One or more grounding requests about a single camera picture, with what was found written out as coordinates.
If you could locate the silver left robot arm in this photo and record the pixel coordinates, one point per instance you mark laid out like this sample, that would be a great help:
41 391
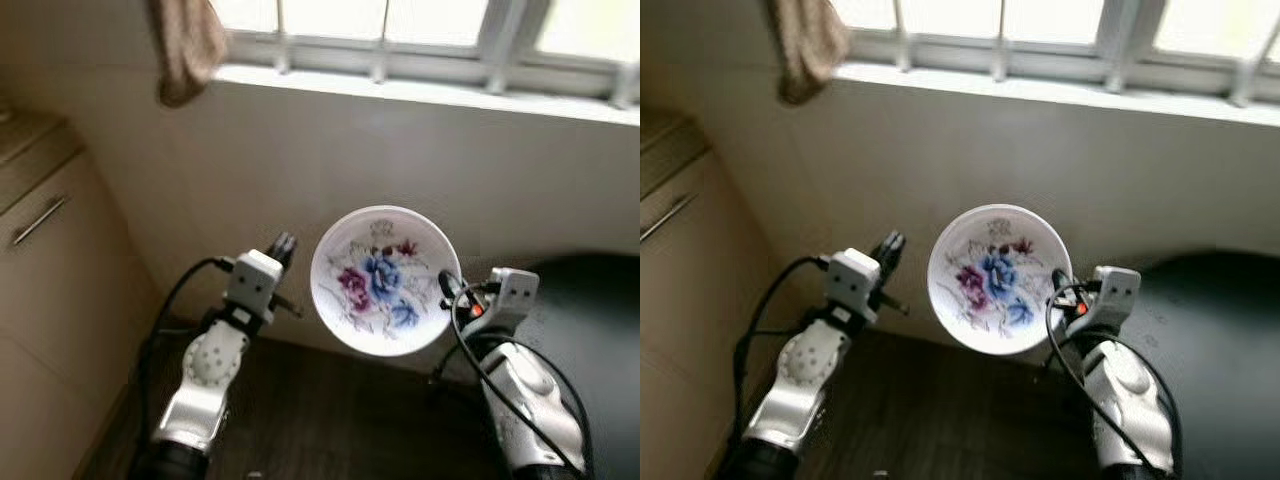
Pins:
815 365
215 365

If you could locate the white window frame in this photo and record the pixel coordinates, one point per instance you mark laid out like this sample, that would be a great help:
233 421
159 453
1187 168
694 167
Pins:
1120 40
505 40

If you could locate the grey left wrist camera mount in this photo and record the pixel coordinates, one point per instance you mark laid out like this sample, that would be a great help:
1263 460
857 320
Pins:
855 278
252 280

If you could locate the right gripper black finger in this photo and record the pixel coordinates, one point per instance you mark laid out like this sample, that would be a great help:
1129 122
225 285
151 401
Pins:
1061 284
450 285

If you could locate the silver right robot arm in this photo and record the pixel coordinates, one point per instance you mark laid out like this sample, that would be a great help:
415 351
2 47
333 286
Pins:
1135 390
530 390

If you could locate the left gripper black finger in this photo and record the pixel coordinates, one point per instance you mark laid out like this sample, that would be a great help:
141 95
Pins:
890 246
283 248

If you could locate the brown curtain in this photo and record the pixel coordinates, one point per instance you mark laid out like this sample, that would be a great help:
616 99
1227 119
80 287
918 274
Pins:
190 50
810 50

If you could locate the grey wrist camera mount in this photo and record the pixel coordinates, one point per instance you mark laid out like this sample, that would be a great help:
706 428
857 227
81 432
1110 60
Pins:
855 278
252 280
512 295
1115 292

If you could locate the white floral plate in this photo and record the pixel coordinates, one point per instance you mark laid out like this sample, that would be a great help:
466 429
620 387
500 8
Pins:
1000 280
385 280

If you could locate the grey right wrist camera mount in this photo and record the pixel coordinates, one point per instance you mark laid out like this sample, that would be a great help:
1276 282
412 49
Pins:
1115 292
512 295

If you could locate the black round table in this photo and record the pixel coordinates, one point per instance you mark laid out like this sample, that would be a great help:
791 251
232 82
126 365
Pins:
600 340
1220 350

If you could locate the beige cabinet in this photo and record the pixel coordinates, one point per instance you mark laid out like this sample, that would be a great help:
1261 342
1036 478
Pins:
60 300
690 320

